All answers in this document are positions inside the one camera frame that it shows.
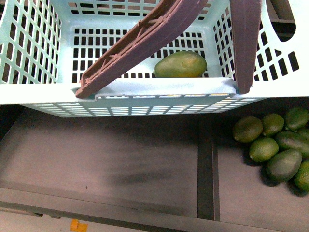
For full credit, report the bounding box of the light blue plastic basket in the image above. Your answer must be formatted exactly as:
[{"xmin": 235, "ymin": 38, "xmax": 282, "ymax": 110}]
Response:
[{"xmin": 0, "ymin": 0, "xmax": 309, "ymax": 117}]

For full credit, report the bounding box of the yellow mango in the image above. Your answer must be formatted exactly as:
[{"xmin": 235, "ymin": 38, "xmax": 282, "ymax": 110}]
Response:
[{"xmin": 154, "ymin": 51, "xmax": 207, "ymax": 78}]

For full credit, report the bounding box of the brown basket handle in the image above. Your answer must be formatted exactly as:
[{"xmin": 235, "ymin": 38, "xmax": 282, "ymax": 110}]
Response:
[{"xmin": 75, "ymin": 0, "xmax": 262, "ymax": 99}]

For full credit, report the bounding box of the green avocado far left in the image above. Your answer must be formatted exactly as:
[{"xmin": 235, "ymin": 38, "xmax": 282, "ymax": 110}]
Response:
[{"xmin": 232, "ymin": 116, "xmax": 263, "ymax": 143}]

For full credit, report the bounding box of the green avocado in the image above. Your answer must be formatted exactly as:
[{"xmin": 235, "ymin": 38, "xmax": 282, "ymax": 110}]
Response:
[
  {"xmin": 294, "ymin": 160, "xmax": 309, "ymax": 192},
  {"xmin": 249, "ymin": 137, "xmax": 279, "ymax": 162},
  {"xmin": 261, "ymin": 113, "xmax": 284, "ymax": 137},
  {"xmin": 232, "ymin": 116, "xmax": 263, "ymax": 143},
  {"xmin": 284, "ymin": 107, "xmax": 309, "ymax": 131}
]

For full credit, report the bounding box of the green avocado lower centre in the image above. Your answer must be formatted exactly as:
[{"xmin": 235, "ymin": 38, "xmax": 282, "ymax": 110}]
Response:
[{"xmin": 249, "ymin": 137, "xmax": 279, "ymax": 162}]

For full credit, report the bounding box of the dark avocado large front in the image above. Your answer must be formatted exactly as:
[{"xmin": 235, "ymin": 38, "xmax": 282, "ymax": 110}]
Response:
[{"xmin": 266, "ymin": 149, "xmax": 302, "ymax": 182}]

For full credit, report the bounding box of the dark avocado long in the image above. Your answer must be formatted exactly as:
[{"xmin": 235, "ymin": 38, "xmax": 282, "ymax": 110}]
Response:
[{"xmin": 274, "ymin": 131, "xmax": 309, "ymax": 159}]

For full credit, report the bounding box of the green avocado right edge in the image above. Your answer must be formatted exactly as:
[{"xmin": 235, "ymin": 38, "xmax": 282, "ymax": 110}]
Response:
[{"xmin": 296, "ymin": 128, "xmax": 309, "ymax": 140}]

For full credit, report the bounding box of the green avocado bottom right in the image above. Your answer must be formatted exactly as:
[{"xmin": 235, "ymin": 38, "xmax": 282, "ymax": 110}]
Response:
[{"xmin": 294, "ymin": 160, "xmax": 309, "ymax": 192}]

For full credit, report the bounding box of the dark wooden display shelf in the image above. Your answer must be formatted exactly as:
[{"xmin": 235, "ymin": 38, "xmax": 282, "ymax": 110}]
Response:
[{"xmin": 0, "ymin": 97, "xmax": 309, "ymax": 232}]

